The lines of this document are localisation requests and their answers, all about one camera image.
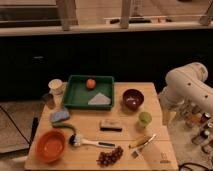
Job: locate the wooden block eraser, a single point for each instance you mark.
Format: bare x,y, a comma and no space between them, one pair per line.
110,125

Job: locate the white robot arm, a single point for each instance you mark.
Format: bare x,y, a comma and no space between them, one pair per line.
187,83

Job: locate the dark red bowl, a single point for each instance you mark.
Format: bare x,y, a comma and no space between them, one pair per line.
133,99

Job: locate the orange red bowl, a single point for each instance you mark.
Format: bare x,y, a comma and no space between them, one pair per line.
50,146

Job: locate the grey folded cloth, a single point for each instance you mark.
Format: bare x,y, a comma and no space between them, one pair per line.
99,99

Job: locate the orange fruit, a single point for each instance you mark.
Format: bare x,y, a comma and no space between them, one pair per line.
90,83

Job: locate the green plastic tray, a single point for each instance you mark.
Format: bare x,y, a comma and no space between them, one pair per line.
77,95

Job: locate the green plastic cup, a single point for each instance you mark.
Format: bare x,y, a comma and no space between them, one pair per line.
144,119

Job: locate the white paper cup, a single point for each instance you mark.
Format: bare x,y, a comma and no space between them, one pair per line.
55,86

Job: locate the blue sponge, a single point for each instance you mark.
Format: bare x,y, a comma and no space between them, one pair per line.
59,116

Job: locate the dark metal can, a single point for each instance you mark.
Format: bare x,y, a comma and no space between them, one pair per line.
48,100

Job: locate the green chili pepper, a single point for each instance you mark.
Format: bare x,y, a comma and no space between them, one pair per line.
64,125

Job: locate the yellow banana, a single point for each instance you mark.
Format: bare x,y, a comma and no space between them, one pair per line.
139,141

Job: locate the bunch of red grapes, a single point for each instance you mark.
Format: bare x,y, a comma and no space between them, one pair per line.
109,158

